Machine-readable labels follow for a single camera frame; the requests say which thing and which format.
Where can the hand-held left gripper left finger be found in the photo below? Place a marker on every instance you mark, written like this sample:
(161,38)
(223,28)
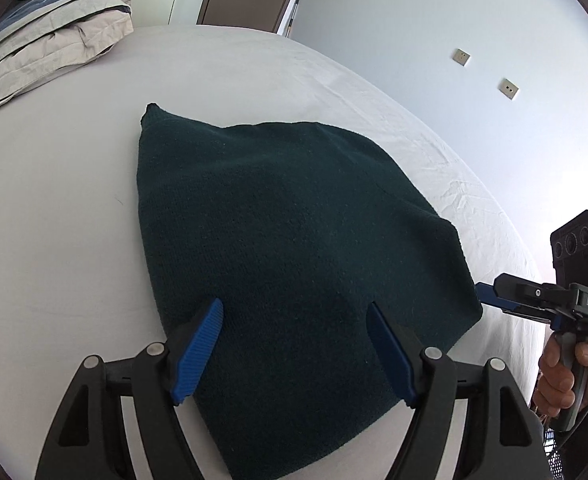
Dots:
(199,350)

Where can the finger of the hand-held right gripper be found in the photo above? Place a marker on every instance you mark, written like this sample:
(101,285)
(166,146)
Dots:
(528,287)
(496,297)

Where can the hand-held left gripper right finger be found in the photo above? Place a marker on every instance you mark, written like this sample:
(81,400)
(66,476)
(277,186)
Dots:
(391,355)

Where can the dark green sweater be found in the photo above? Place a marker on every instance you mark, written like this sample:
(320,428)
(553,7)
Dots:
(284,260)

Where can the person's right hand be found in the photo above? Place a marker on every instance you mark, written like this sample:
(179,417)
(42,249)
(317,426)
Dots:
(556,385)

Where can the bed with white sheet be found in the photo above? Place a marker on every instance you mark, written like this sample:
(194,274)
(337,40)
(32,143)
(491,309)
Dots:
(74,235)

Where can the plain beige pillow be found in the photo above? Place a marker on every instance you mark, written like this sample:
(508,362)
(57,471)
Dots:
(39,65)

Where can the thin pole beside door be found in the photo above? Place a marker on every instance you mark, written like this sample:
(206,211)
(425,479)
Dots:
(294,15)

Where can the wall socket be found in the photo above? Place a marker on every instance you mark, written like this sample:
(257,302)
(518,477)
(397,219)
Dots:
(508,89)
(461,57)

